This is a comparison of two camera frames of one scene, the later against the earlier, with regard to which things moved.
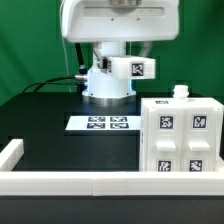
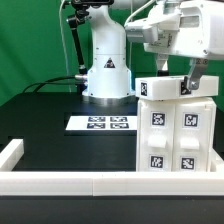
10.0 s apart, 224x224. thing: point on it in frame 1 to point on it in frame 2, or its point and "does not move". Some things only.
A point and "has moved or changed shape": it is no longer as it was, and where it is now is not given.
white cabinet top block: (132, 67) to (175, 87)
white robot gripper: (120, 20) to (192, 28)
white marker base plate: (104, 123) does not move
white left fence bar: (11, 156) does not move
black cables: (53, 82) does not move
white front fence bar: (109, 183) does not move
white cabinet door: (165, 139) has moved or changed shape
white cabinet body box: (181, 134) has moved or changed shape
